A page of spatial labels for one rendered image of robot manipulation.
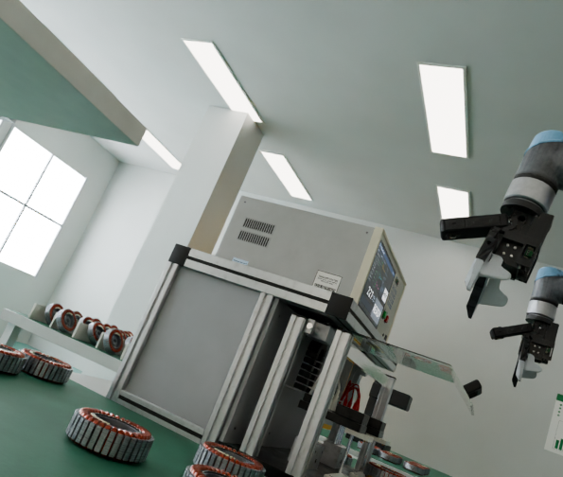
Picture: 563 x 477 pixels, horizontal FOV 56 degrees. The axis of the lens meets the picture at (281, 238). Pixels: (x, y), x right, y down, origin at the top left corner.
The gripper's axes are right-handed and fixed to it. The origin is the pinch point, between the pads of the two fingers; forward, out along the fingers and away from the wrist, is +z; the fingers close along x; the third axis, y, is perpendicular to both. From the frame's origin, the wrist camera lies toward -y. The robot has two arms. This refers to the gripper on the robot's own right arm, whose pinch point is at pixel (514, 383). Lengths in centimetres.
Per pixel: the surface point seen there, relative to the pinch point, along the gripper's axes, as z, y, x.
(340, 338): 12, -34, -64
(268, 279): 5, -53, -65
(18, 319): 42, -209, 33
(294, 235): -10, -57, -51
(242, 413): 32, -49, -61
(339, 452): 34, -35, -23
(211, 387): 30, -56, -64
